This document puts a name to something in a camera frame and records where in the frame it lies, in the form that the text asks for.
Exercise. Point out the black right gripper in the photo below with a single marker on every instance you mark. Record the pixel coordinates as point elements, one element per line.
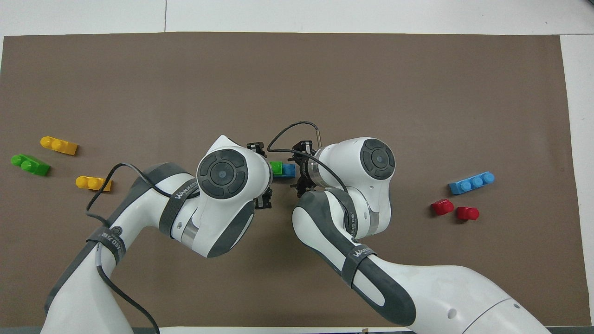
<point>304,150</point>

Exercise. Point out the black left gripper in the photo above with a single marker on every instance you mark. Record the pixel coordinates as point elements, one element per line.
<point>264,199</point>

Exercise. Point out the blue three-stud toy block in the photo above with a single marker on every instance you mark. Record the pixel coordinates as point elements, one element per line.
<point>471,183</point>
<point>288,171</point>

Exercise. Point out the green two-stud toy block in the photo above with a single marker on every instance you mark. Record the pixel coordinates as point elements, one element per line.
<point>277,168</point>
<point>30,165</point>

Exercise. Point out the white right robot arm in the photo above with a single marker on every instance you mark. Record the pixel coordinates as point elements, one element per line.
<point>378,160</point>

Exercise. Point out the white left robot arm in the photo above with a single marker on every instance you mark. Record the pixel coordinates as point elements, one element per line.
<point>222,174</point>

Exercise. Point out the small red toy block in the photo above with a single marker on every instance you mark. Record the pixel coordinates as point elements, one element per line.
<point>468,213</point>
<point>442,207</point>

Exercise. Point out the yellow two-stud toy block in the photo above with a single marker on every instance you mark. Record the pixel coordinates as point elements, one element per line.
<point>59,145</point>
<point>93,183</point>

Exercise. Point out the brown paper table mat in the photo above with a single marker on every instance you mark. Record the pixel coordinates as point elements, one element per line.
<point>371,83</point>

